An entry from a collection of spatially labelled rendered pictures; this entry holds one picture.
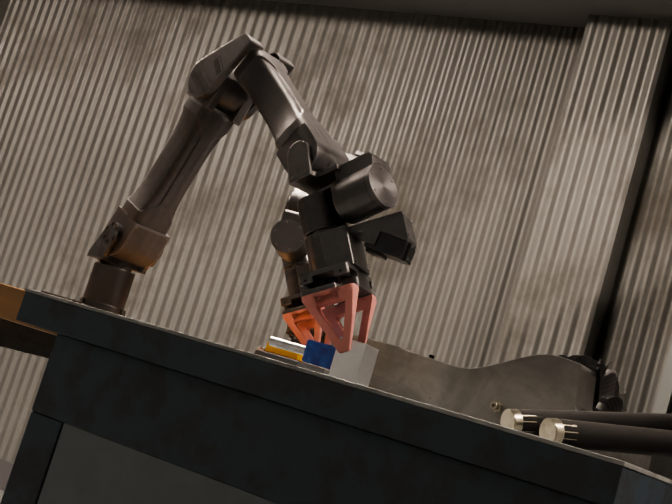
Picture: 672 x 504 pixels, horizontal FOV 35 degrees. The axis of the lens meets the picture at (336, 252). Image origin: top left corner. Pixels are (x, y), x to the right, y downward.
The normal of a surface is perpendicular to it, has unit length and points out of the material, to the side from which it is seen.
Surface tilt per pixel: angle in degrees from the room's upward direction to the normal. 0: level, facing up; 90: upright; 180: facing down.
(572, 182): 90
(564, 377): 90
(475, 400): 90
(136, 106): 90
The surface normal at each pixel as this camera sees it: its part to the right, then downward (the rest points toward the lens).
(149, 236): 0.55, 0.47
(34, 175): -0.45, -0.25
